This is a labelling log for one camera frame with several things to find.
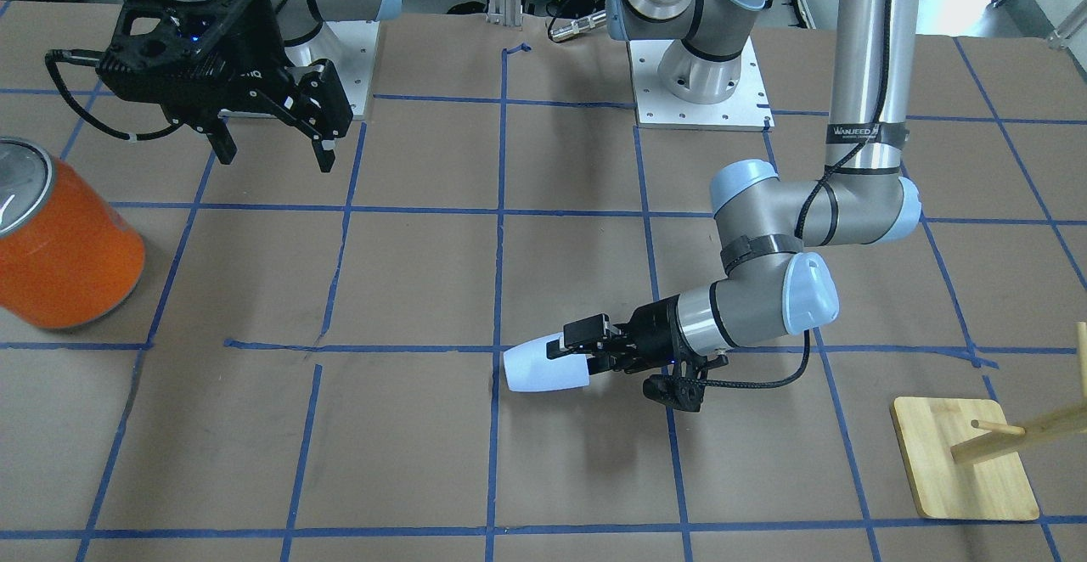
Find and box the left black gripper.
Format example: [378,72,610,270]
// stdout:
[546,296,729,413]

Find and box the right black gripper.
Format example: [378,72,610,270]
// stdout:
[93,0,353,174]

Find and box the light blue cup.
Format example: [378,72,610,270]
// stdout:
[502,330,590,392]

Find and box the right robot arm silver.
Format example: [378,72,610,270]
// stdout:
[93,0,403,172]

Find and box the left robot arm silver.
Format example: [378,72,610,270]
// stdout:
[502,0,921,412]

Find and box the orange can silver lid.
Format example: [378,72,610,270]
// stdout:
[1,137,146,329]

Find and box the wooden mug tree stand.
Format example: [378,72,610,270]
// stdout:
[884,321,1084,522]

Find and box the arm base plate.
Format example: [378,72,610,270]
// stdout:
[628,37,775,132]
[286,21,382,120]

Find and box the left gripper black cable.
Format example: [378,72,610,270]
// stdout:
[696,0,897,391]

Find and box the metal cable connector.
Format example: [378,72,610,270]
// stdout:
[548,10,608,43]

